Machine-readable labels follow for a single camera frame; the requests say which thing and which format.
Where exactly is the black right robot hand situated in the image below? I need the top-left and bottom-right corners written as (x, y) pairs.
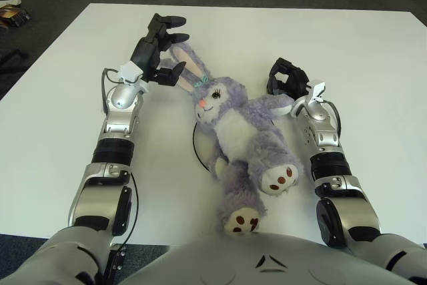
top-left (266, 57), bottom-right (313, 99)

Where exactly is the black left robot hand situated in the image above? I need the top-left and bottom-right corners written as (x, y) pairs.
top-left (129, 13), bottom-right (190, 87)

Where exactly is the purple plush bunny doll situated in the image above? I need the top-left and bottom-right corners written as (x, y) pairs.
top-left (159, 41), bottom-right (304, 236)

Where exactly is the white plate black rim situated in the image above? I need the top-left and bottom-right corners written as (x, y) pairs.
top-left (192, 119), bottom-right (231, 179)

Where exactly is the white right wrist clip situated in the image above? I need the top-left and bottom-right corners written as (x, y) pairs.
top-left (306, 79), bottom-right (327, 104)

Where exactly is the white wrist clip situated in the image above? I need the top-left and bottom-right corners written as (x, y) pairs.
top-left (306, 79), bottom-right (327, 104)
top-left (117, 61), bottom-right (144, 85)

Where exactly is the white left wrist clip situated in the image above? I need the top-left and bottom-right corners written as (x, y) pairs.
top-left (117, 61), bottom-right (144, 85)

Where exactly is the black object on floor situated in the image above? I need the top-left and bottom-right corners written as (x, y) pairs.
top-left (0, 49), bottom-right (29, 74)

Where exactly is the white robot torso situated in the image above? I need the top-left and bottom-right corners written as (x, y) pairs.
top-left (116, 228), bottom-right (401, 285)

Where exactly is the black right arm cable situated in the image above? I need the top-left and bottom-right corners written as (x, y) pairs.
top-left (322, 99), bottom-right (342, 137)

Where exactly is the black bracket under torso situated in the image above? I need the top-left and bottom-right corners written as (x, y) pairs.
top-left (106, 244), bottom-right (127, 285)

